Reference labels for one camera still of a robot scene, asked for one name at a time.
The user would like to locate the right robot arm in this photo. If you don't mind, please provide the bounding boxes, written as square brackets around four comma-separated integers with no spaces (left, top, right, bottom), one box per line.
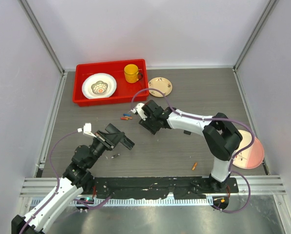
[131,100,242,193]

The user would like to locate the white slotted cable duct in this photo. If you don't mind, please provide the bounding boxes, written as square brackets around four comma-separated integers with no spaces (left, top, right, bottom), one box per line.
[30,197,213,207]

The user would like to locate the black battery cover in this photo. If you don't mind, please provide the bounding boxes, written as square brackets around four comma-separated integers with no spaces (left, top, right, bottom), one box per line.
[183,130,191,135]

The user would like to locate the white paper plate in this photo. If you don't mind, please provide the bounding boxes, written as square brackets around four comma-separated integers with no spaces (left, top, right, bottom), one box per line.
[82,73,117,99]

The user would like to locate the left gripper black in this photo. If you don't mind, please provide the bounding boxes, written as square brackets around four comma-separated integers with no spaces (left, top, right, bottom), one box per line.
[87,130,124,168]

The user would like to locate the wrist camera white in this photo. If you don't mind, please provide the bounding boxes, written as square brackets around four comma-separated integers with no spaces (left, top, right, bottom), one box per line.
[77,123,96,138]
[131,103,147,120]

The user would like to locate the black remote control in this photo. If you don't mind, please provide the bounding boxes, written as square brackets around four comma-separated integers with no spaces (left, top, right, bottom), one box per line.
[105,123,135,150]

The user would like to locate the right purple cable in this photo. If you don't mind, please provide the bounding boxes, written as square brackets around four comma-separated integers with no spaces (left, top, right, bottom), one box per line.
[131,89,255,215]

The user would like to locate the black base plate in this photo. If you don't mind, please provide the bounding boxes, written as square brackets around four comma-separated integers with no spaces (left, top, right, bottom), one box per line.
[82,176,239,200]

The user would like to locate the yellow mug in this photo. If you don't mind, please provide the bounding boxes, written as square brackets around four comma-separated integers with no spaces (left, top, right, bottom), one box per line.
[124,64,143,83]

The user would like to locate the beige floral saucer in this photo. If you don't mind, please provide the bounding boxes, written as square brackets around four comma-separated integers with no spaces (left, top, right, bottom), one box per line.
[148,77,173,98]

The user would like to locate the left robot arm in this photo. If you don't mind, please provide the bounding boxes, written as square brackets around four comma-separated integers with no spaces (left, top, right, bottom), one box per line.
[11,128,135,234]

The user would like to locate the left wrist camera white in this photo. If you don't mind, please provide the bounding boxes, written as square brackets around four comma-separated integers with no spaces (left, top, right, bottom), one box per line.
[77,123,96,138]

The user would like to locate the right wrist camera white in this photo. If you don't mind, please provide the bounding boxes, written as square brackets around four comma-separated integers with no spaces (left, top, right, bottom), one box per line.
[131,103,147,120]

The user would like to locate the pink rimmed plate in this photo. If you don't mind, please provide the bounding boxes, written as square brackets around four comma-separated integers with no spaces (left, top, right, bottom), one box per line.
[233,130,264,170]

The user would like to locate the red plastic tray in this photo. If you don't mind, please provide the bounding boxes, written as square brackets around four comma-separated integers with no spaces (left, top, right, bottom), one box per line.
[72,58,150,107]

